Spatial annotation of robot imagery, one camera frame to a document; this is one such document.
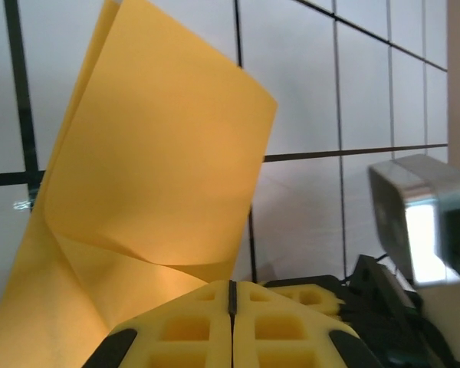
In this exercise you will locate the yellow cloth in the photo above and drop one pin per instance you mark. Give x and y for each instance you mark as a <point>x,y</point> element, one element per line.
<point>157,153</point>

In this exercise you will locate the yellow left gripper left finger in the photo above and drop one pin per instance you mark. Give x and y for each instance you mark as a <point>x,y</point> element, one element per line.
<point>184,329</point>

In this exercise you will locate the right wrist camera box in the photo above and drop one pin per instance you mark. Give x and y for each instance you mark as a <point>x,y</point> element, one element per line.
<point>406,214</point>

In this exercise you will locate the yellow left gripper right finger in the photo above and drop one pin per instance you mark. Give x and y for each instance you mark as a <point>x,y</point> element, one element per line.
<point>280,333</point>

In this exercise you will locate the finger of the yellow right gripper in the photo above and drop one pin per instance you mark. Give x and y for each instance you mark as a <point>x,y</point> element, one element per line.
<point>329,303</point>

